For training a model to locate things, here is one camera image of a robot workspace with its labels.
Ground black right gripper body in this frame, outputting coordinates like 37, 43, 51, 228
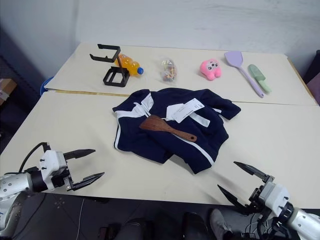
248, 183, 267, 216

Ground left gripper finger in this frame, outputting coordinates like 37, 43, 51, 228
72, 171, 106, 192
63, 148, 97, 161

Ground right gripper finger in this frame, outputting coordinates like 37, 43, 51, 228
233, 161, 275, 185
217, 184, 254, 216

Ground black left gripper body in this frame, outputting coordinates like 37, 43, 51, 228
50, 152, 76, 192

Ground grey shoe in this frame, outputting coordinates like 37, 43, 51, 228
209, 208, 233, 240

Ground dark rounded shape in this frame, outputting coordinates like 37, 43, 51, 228
119, 217, 157, 240
181, 211, 210, 240

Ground navy zip jacket white stripes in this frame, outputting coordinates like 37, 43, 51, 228
111, 87, 242, 175

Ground yellow measuring tape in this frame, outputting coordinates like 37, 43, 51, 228
55, 89, 130, 98

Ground blue hoop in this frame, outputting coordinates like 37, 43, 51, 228
40, 76, 54, 93

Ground brown wooden spatula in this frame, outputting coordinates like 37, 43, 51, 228
138, 115, 198, 143

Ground white paper clothing tag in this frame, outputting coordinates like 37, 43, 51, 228
166, 97, 202, 124

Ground black metal phone stand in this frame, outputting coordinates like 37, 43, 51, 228
89, 43, 130, 88

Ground brown cardboard box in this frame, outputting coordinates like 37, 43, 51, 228
0, 78, 18, 106

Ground green silicone knife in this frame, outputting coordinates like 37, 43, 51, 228
247, 64, 272, 94

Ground orange drink bottle blue cap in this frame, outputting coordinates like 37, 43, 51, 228
113, 53, 145, 77

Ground purple cushion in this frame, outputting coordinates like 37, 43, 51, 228
306, 72, 320, 105

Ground pink plush toy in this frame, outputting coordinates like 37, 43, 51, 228
199, 58, 223, 81

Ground purple silicone spatula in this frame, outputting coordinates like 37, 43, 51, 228
224, 50, 265, 99

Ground clear bag of candies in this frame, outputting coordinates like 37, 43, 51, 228
159, 57, 179, 83

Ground dark chair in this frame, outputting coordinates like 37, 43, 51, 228
301, 49, 320, 81

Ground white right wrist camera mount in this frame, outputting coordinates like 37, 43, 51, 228
258, 179, 291, 218

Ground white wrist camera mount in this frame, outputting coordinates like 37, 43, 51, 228
258, 179, 291, 218
39, 149, 70, 191

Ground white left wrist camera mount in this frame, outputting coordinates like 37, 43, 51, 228
39, 149, 70, 191

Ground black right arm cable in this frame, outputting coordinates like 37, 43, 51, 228
243, 212, 285, 240

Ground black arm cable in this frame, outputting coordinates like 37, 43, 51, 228
18, 141, 50, 174
243, 212, 285, 240

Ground thin white floor cable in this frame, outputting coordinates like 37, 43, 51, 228
76, 198, 85, 235

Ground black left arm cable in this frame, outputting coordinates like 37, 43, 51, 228
18, 141, 50, 174

